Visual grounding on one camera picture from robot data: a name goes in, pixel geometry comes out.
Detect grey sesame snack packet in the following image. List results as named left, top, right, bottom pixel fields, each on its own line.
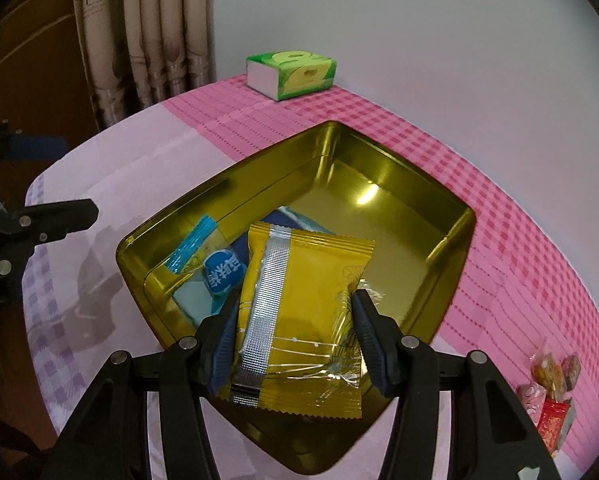
left=553, top=398, right=577, bottom=455

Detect small brown candy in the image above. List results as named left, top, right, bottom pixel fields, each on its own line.
left=561, top=353, right=581, bottom=391

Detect clear bag fried snacks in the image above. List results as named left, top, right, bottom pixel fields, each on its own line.
left=531, top=339, right=566, bottom=402

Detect green tissue box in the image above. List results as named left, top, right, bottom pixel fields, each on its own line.
left=246, top=50, right=337, bottom=102

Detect pink checkered tablecloth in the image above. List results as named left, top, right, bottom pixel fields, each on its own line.
left=23, top=77, right=599, bottom=479

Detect gold and maroon toffee tin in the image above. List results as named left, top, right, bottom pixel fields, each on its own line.
left=116, top=122, right=476, bottom=474

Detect red snack packet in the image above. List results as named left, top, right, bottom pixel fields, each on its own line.
left=537, top=399, right=572, bottom=454

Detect yellow snack packet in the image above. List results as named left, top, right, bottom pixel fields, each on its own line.
left=219, top=222, right=375, bottom=419

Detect pink patterned snack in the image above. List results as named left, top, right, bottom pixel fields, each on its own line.
left=516, top=382, right=547, bottom=426

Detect navy and teal snack pack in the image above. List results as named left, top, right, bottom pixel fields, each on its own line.
left=172, top=205, right=335, bottom=328

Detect beige patterned curtain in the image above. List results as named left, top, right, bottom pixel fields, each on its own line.
left=73, top=0, right=214, bottom=129

